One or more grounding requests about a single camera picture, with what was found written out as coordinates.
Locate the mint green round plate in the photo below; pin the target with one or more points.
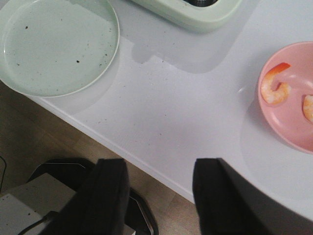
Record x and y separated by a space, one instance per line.
52 48

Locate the orange shrimp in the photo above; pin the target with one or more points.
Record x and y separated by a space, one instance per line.
272 91
308 107

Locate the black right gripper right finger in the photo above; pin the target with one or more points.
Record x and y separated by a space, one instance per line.
227 204

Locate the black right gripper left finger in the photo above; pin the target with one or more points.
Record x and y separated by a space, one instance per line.
99 206

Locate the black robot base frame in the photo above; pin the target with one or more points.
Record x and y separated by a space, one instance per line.
73 171

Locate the grey metal base plate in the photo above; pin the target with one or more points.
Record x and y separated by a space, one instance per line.
28 209

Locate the mint green breakfast maker base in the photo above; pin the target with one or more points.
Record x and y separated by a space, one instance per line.
201 19

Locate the pink plastic bowl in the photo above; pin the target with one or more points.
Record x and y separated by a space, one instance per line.
287 119

